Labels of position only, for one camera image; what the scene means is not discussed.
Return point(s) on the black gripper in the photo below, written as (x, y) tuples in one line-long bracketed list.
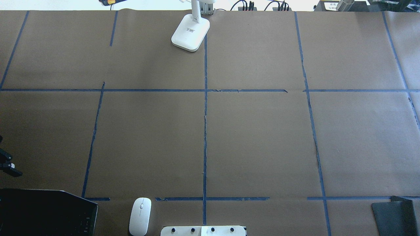
[(6, 165)]

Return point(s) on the white computer mouse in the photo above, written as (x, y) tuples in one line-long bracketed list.
[(140, 216)]

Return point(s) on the black mouse pad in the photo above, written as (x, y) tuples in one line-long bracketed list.
[(396, 217)]

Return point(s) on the brown paper table cover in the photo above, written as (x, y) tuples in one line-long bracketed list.
[(289, 123)]

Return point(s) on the grey laptop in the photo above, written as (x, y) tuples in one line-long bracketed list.
[(38, 212)]

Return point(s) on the white pillar mount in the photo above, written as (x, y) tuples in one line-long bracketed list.
[(204, 231)]

